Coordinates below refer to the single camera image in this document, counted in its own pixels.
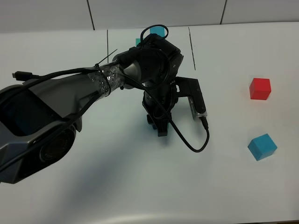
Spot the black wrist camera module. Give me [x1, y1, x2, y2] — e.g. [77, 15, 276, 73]
[174, 77, 207, 121]

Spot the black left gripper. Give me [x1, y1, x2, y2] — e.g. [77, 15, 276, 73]
[142, 79, 177, 137]

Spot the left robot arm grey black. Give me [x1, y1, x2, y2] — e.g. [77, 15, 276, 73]
[0, 34, 183, 184]

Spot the blue template cube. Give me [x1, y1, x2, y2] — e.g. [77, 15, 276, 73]
[149, 26, 165, 37]

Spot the red cube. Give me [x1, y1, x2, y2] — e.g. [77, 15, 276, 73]
[249, 78, 271, 100]

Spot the green template cube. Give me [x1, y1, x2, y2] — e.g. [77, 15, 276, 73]
[135, 38, 141, 47]

